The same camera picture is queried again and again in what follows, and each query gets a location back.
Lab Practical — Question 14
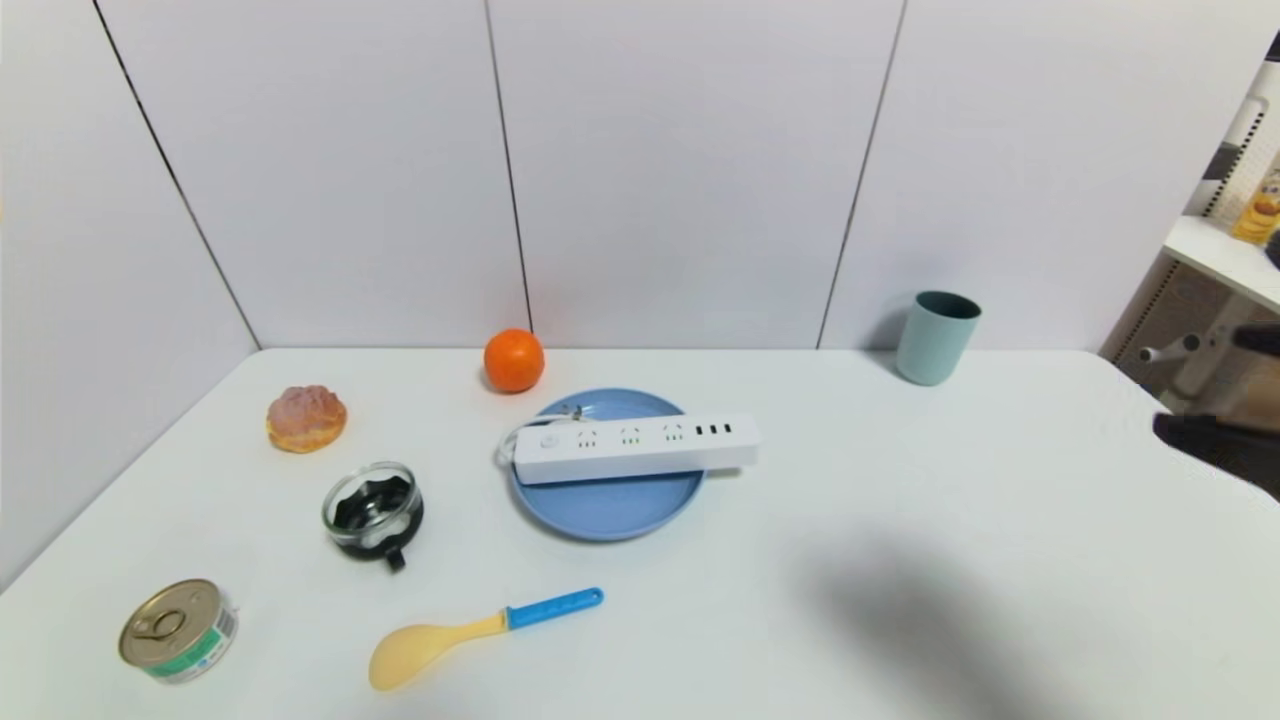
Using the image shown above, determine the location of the white desk top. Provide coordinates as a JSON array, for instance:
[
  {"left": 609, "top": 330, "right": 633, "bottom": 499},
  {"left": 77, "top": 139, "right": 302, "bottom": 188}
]
[{"left": 1164, "top": 214, "right": 1280, "bottom": 313}]

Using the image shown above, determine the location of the white power strip with cable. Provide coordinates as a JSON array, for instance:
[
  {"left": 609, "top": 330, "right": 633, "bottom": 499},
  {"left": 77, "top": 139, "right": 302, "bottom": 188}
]
[{"left": 497, "top": 404, "right": 761, "bottom": 487}]

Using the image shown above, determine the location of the white crank handle black knob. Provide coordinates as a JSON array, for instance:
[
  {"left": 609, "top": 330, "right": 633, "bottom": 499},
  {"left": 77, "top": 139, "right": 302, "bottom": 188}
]
[{"left": 1138, "top": 335, "right": 1201, "bottom": 366}]

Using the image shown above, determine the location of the yellow snack package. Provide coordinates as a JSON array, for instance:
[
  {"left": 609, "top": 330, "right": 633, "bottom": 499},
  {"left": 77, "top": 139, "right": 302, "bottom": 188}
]
[{"left": 1232, "top": 165, "right": 1280, "bottom": 245}]

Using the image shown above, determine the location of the orange fruit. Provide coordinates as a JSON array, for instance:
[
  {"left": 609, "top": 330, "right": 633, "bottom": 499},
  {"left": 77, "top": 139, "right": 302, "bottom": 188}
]
[{"left": 483, "top": 328, "right": 546, "bottom": 394}]

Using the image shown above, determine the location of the pink glazed cream puff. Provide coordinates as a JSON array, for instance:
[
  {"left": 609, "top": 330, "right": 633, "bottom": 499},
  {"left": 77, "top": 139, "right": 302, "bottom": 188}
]
[{"left": 265, "top": 385, "right": 349, "bottom": 455}]

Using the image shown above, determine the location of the blue round plate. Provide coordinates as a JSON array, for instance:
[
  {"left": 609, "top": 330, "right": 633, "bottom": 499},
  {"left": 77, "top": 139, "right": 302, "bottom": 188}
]
[{"left": 511, "top": 388, "right": 707, "bottom": 543}]

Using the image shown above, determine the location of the white pegboard panel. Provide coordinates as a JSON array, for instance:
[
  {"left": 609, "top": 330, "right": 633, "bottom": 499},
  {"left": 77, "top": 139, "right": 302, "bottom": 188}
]
[{"left": 1198, "top": 60, "right": 1280, "bottom": 231}]

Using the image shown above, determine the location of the white desk leg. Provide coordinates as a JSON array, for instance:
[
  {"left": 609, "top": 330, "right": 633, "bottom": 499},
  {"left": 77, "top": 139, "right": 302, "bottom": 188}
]
[{"left": 1165, "top": 296, "right": 1271, "bottom": 416}]

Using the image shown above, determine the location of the yellow rice spoon blue handle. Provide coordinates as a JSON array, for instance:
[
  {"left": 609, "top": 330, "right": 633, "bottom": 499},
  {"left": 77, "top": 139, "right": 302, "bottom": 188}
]
[{"left": 368, "top": 587, "right": 605, "bottom": 692}]

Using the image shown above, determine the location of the glass cup with black base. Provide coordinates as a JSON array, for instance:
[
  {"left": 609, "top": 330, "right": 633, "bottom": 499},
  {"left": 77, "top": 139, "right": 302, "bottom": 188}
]
[{"left": 321, "top": 461, "right": 425, "bottom": 573}]

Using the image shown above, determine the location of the teal plastic cup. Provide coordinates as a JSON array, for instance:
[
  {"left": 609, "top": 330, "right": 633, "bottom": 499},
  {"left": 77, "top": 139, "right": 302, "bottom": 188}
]
[{"left": 896, "top": 290, "right": 984, "bottom": 387}]

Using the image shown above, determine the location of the tin can with green label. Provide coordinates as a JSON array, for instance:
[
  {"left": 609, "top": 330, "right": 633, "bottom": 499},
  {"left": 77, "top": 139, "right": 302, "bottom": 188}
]
[{"left": 118, "top": 579, "right": 239, "bottom": 685}]

